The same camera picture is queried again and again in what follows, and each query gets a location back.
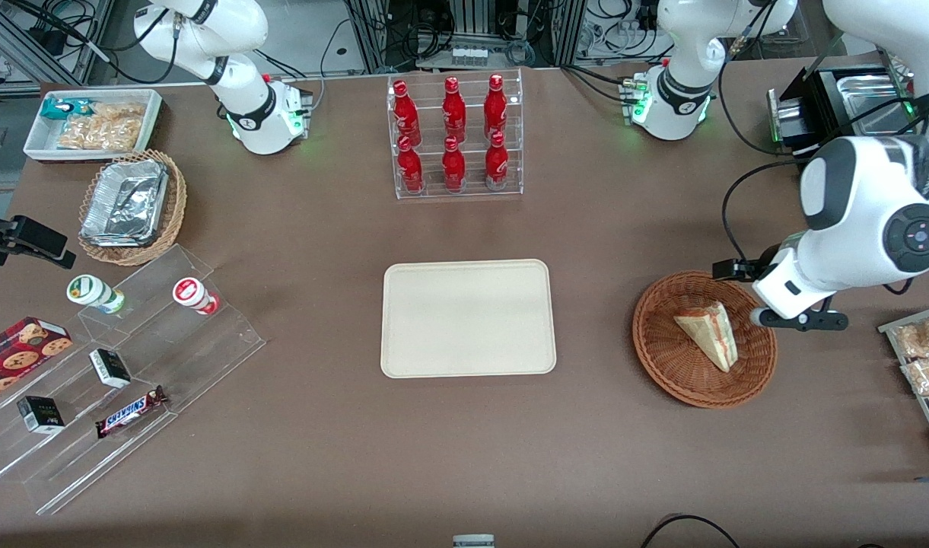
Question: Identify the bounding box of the triangle sandwich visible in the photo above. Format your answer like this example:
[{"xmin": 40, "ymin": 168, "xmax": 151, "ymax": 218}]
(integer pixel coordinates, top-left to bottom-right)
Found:
[{"xmin": 673, "ymin": 301, "xmax": 739, "ymax": 374}]

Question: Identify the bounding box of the grey tray of snack bags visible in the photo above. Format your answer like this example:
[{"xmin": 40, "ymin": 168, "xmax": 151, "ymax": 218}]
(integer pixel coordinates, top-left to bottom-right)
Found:
[{"xmin": 878, "ymin": 302, "xmax": 929, "ymax": 467}]

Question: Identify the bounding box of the round brown wicker basket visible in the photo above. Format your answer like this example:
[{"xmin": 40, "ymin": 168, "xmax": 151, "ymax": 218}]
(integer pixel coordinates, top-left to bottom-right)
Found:
[{"xmin": 632, "ymin": 270, "xmax": 778, "ymax": 410}]

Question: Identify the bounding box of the beige plastic tray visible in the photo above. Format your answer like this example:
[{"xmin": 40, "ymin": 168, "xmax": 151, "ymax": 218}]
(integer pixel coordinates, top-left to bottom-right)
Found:
[{"xmin": 380, "ymin": 259, "xmax": 558, "ymax": 380}]

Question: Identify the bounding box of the oval light wicker basket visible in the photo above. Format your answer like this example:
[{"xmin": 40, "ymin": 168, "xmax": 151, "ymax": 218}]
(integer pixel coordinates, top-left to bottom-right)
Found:
[{"xmin": 77, "ymin": 148, "xmax": 189, "ymax": 267}]

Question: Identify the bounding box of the clear bag of fried snacks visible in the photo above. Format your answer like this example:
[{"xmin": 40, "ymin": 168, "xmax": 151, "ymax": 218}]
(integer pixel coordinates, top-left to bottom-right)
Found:
[
  {"xmin": 893, "ymin": 315, "xmax": 929, "ymax": 359},
  {"xmin": 901, "ymin": 358, "xmax": 929, "ymax": 397}
]

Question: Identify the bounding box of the black food warmer cabinet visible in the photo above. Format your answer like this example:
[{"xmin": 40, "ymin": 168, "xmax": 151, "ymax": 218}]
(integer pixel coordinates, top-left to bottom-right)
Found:
[{"xmin": 766, "ymin": 52, "xmax": 927, "ymax": 158}]

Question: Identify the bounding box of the steel warmer pan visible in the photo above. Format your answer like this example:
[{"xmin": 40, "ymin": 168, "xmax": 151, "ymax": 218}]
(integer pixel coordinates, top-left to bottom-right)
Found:
[{"xmin": 835, "ymin": 73, "xmax": 915, "ymax": 116}]

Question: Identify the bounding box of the red cola bottle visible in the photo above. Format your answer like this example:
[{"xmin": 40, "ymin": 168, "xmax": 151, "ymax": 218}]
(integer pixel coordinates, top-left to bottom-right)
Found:
[
  {"xmin": 396, "ymin": 135, "xmax": 425, "ymax": 194},
  {"xmin": 484, "ymin": 131, "xmax": 511, "ymax": 190},
  {"xmin": 441, "ymin": 135, "xmax": 467, "ymax": 192},
  {"xmin": 442, "ymin": 76, "xmax": 468, "ymax": 144},
  {"xmin": 483, "ymin": 73, "xmax": 509, "ymax": 142},
  {"xmin": 393, "ymin": 80, "xmax": 423, "ymax": 147}
]

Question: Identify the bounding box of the clear acrylic bottle rack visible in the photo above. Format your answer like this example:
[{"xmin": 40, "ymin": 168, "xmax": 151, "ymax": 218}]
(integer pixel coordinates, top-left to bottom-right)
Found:
[{"xmin": 386, "ymin": 68, "xmax": 525, "ymax": 201}]

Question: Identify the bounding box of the clear acrylic stepped display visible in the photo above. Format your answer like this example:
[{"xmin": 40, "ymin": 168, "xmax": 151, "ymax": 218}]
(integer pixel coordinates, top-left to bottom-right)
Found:
[{"xmin": 0, "ymin": 243, "xmax": 268, "ymax": 517}]

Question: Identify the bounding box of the red lid yogurt cup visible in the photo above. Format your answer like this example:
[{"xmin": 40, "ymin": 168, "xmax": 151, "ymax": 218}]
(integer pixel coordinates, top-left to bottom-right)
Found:
[{"xmin": 171, "ymin": 277, "xmax": 221, "ymax": 317}]

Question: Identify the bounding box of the aluminium foil container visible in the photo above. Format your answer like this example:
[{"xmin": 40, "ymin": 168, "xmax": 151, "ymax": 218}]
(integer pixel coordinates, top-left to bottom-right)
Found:
[{"xmin": 79, "ymin": 158, "xmax": 170, "ymax": 248}]

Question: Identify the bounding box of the Snickers chocolate bar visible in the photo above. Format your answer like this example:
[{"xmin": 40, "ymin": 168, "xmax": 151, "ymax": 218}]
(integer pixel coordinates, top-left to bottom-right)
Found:
[{"xmin": 94, "ymin": 385, "xmax": 169, "ymax": 440}]

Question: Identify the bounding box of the small black carton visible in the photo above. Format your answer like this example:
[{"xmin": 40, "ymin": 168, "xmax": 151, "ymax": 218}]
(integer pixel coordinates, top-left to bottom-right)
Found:
[
  {"xmin": 88, "ymin": 348, "xmax": 132, "ymax": 390},
  {"xmin": 16, "ymin": 395, "xmax": 66, "ymax": 435}
]

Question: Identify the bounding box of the green lid yogurt cup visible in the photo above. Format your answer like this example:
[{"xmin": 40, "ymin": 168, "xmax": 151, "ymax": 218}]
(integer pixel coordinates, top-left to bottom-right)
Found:
[{"xmin": 65, "ymin": 274, "xmax": 126, "ymax": 315}]

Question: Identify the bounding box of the clear bag of crackers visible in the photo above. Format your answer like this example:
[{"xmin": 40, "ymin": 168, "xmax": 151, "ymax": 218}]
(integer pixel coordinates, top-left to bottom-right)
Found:
[{"xmin": 56, "ymin": 102, "xmax": 147, "ymax": 151}]

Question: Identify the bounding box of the teal snack packet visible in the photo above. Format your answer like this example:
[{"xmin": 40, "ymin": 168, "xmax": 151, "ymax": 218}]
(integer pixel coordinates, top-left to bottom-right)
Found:
[{"xmin": 40, "ymin": 98, "xmax": 94, "ymax": 122}]

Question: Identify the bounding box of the white rectangular snack bin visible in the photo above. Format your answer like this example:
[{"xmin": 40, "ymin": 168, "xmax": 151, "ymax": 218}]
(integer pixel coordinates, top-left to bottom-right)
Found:
[{"xmin": 23, "ymin": 88, "xmax": 165, "ymax": 164}]

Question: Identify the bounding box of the red cookie box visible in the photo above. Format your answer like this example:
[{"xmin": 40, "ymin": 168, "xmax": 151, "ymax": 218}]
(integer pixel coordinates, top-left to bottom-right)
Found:
[{"xmin": 0, "ymin": 316, "xmax": 75, "ymax": 406}]

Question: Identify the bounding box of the black table cable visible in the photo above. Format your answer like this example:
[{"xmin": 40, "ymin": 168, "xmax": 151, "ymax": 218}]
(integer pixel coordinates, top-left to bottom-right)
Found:
[{"xmin": 639, "ymin": 515, "xmax": 740, "ymax": 548}]

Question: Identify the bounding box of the aluminium frame rack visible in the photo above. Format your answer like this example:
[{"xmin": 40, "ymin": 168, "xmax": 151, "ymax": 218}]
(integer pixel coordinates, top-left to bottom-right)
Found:
[
  {"xmin": 345, "ymin": 0, "xmax": 588, "ymax": 71},
  {"xmin": 0, "ymin": 0, "xmax": 116, "ymax": 86}
]

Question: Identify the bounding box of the black clamp mount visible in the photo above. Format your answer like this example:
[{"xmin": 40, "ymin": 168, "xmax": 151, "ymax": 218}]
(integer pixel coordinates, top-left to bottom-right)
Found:
[{"xmin": 0, "ymin": 196, "xmax": 78, "ymax": 270}]

